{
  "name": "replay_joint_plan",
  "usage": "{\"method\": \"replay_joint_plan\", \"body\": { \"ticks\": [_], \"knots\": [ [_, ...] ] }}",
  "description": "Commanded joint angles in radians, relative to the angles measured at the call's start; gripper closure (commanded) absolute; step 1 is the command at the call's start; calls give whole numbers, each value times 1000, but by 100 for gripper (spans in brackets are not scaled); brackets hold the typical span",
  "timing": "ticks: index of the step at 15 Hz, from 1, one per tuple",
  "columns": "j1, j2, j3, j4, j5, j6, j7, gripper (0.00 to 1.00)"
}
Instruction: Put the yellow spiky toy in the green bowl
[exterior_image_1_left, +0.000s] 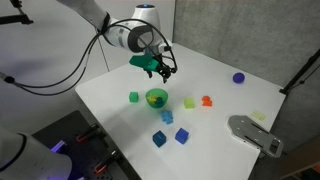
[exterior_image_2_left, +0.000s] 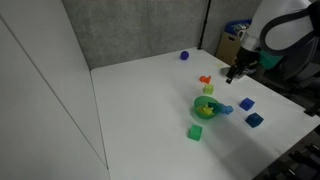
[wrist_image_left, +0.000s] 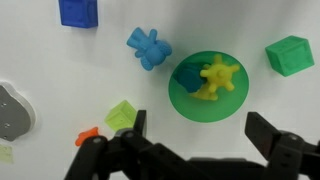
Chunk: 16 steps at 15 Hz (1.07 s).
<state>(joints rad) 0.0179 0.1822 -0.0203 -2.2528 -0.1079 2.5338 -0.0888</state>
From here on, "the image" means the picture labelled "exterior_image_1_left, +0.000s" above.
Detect brown wooden shelf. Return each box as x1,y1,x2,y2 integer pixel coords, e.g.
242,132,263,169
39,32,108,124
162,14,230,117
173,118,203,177
276,134,320,180

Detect grey metal plate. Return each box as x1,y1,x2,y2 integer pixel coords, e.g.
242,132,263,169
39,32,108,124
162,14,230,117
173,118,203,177
227,114,284,158

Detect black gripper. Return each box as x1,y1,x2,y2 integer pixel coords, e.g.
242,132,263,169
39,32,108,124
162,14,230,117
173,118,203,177
146,56,178,85

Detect pale yellow flat piece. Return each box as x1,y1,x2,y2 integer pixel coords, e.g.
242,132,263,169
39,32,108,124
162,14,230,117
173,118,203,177
250,110,267,123

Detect royal blue cube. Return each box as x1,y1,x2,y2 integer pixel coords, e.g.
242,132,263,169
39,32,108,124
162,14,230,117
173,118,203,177
174,127,190,145

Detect black tripod pole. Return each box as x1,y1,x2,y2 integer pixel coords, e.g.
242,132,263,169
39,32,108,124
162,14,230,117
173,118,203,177
279,48,320,96

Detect green wrist camera housing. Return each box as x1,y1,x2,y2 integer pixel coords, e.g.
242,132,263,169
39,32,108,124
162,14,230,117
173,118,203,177
129,54,160,72

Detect light blue cube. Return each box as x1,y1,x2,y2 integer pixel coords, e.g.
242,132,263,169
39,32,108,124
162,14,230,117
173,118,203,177
160,109,175,125

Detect green translucent bowl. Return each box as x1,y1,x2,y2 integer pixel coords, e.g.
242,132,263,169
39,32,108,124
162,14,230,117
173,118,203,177
145,87,169,109

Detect orange black clamp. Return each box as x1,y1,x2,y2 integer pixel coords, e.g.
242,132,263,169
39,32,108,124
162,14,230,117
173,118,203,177
94,151,121,174
75,123,101,144

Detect lime green cube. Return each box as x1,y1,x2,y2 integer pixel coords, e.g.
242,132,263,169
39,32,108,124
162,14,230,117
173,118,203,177
183,97,196,110

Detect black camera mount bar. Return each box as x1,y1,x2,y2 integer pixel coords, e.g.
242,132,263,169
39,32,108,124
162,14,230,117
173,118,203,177
0,0,34,26

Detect orange toy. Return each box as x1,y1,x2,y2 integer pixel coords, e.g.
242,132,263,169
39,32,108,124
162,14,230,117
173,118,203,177
201,95,213,108

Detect teal toy block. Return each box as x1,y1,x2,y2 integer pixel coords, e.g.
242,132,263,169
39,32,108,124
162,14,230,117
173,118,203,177
154,96,165,108

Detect black perforated base board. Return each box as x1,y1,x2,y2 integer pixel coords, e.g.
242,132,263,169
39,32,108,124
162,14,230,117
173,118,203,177
31,109,143,180

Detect dark teal blue cube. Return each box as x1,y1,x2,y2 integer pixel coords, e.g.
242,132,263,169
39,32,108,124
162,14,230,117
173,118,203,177
152,129,167,148

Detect purple ball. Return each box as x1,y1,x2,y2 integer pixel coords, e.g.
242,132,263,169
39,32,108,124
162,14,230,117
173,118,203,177
232,72,246,84

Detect glowing violet light strip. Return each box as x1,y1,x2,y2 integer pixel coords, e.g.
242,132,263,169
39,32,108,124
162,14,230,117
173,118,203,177
50,139,68,153

